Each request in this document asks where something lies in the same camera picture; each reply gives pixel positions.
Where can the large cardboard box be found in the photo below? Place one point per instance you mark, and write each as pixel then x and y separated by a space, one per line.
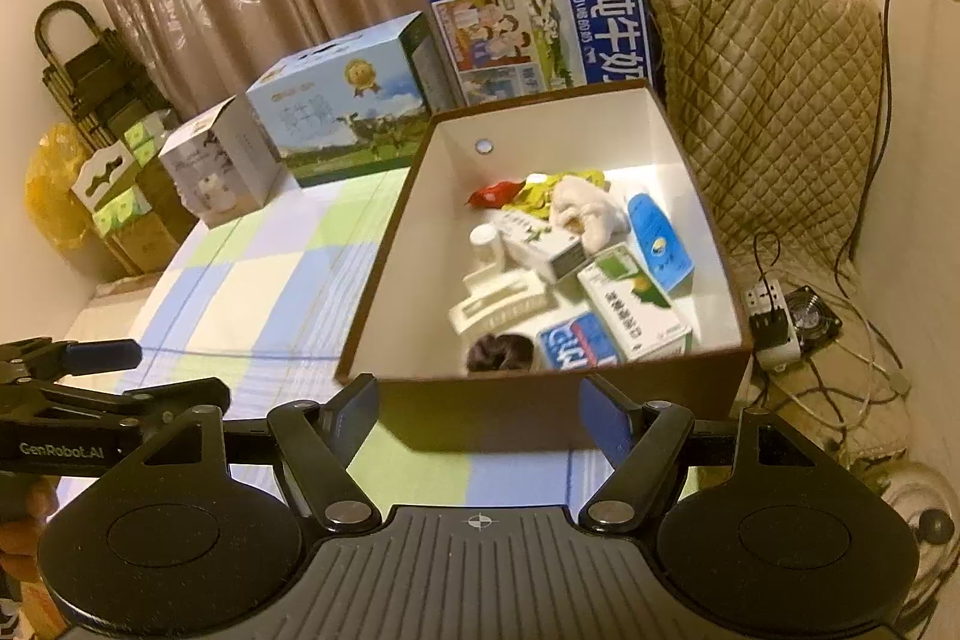
pixel 150 242

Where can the white appliance carton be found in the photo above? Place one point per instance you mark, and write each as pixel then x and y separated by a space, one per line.
pixel 210 168

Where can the yellow snack packet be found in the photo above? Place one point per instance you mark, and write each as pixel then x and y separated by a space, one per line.
pixel 536 190

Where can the blue cartoon milk carton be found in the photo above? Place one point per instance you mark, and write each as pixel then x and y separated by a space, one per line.
pixel 525 25

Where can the white moustache tissue box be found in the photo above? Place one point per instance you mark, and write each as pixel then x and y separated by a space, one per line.
pixel 105 175

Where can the dark brown scrunchie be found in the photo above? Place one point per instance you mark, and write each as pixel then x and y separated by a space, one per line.
pixel 499 351

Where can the blue white cream tube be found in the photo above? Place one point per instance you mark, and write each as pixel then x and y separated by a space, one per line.
pixel 660 242

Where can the small black fan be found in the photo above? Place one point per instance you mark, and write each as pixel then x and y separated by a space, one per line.
pixel 814 310

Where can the stack of green tissue packs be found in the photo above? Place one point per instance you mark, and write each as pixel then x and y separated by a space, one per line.
pixel 120 209

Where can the white hair clip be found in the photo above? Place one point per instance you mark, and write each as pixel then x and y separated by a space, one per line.
pixel 495 302

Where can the quilted beige chair cover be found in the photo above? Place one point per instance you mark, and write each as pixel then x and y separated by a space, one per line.
pixel 772 108

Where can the red snack packet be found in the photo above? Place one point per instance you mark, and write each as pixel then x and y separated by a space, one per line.
pixel 495 194

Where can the cream fluffy cloth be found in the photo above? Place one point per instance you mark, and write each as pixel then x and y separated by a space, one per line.
pixel 589 209

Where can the clear plastic case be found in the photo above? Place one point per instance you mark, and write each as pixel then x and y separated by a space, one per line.
pixel 577 344

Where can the yellow plastic bag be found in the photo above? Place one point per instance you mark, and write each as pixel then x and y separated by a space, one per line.
pixel 52 197

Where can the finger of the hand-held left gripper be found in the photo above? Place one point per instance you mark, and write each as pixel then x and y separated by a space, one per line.
pixel 180 394
pixel 101 356

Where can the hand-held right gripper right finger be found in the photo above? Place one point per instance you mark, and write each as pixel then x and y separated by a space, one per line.
pixel 607 419

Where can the white power strip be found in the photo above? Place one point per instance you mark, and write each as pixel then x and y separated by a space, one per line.
pixel 765 302

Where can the round appliance with black knob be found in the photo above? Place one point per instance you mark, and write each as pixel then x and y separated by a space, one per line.
pixel 900 535

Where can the brown box with white inside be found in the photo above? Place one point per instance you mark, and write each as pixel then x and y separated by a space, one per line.
pixel 480 407

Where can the small white pill bottle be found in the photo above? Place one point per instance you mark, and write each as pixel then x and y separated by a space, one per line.
pixel 487 242

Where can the green blue milk carton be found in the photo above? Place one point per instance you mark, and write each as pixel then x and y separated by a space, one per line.
pixel 337 108

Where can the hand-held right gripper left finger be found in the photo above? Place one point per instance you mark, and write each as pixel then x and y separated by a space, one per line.
pixel 356 407

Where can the person's left hand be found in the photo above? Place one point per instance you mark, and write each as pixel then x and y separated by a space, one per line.
pixel 39 501

